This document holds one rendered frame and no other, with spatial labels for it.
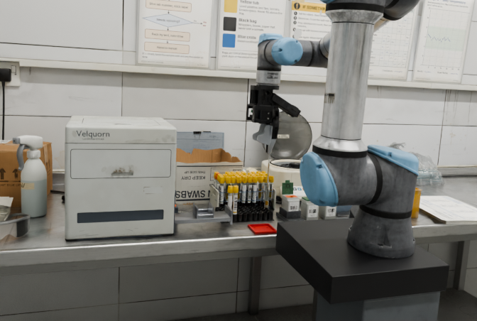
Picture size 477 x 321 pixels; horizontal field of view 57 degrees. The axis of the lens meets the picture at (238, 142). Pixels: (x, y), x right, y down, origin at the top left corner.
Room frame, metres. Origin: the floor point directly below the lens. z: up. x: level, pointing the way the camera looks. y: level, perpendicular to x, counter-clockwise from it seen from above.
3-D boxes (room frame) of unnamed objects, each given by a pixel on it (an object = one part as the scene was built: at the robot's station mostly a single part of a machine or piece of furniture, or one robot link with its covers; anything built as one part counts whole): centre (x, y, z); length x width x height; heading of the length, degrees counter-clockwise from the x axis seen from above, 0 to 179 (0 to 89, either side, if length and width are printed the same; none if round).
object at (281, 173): (1.68, -0.23, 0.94); 0.30 x 0.24 x 0.12; 9
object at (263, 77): (1.38, -0.08, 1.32); 0.08 x 0.08 x 0.05
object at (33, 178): (1.27, 0.60, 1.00); 0.09 x 0.08 x 0.24; 18
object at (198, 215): (1.23, 0.11, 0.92); 0.21 x 0.07 x 0.05; 108
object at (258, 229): (1.25, -0.08, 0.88); 0.07 x 0.07 x 0.01; 18
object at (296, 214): (1.36, -0.17, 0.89); 0.09 x 0.05 x 0.04; 20
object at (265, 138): (1.36, -0.08, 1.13); 0.06 x 0.03 x 0.09; 109
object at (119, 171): (1.26, 0.33, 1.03); 0.31 x 0.27 x 0.30; 108
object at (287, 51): (1.29, -0.13, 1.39); 0.11 x 0.11 x 0.08; 18
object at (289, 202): (1.36, -0.17, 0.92); 0.05 x 0.04 x 0.06; 20
